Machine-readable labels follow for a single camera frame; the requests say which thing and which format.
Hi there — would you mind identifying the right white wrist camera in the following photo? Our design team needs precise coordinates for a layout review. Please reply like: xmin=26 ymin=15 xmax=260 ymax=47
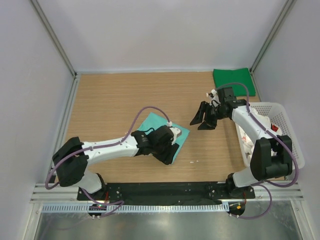
xmin=206 ymin=89 xmax=221 ymax=107

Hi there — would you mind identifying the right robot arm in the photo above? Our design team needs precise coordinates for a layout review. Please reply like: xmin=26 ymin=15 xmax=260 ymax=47
xmin=190 ymin=84 xmax=297 ymax=198

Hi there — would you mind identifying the teal t-shirt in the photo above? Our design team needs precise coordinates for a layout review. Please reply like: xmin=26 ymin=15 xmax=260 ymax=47
xmin=137 ymin=112 xmax=190 ymax=164

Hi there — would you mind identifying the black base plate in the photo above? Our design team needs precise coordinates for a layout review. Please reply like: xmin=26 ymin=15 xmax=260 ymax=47
xmin=92 ymin=181 xmax=256 ymax=206

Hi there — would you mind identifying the white slotted cable duct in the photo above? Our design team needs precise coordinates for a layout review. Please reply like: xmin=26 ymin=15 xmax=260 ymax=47
xmin=41 ymin=202 xmax=229 ymax=214

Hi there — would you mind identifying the white plastic basket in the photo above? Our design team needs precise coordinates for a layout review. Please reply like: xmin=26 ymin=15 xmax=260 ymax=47
xmin=249 ymin=102 xmax=305 ymax=169

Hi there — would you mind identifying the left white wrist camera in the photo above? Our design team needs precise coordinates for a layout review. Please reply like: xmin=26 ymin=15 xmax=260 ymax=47
xmin=166 ymin=121 xmax=182 ymax=142

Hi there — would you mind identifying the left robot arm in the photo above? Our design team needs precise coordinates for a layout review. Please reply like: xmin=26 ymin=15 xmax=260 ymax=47
xmin=52 ymin=125 xmax=182 ymax=194

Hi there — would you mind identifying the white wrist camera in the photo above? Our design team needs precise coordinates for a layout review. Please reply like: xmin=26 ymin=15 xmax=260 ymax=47
xmin=166 ymin=121 xmax=182 ymax=142
xmin=206 ymin=89 xmax=221 ymax=107

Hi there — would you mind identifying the white t-shirt in basket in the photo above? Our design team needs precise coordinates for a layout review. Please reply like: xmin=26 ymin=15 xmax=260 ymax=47
xmin=236 ymin=107 xmax=283 ymax=167

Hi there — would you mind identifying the folded green t-shirt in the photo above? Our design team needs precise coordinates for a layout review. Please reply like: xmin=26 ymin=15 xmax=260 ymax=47
xmin=212 ymin=68 xmax=256 ymax=97

